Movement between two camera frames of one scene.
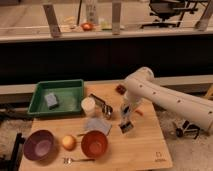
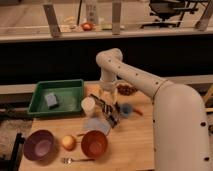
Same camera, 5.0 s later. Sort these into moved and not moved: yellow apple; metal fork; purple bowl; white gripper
Moved: white gripper
Not moved: metal fork; purple bowl; yellow apple
